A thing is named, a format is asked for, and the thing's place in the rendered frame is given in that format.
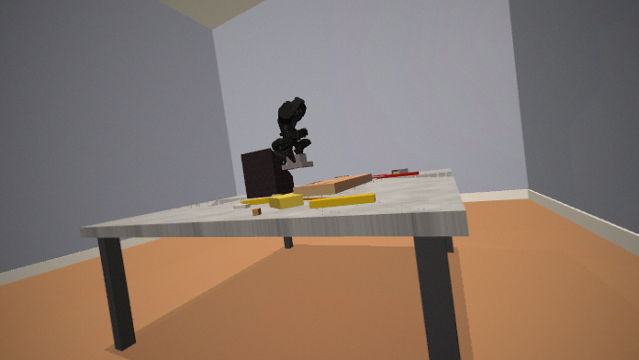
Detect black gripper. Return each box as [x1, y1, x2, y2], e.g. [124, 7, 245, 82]
[272, 126, 311, 163]

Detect yellow flat bar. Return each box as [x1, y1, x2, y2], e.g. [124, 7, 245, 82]
[309, 193, 376, 208]
[242, 197, 269, 205]

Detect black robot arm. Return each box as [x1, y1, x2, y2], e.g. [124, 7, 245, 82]
[273, 97, 308, 165]

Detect yellow rectangular block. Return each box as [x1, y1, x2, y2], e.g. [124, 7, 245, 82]
[268, 194, 304, 209]

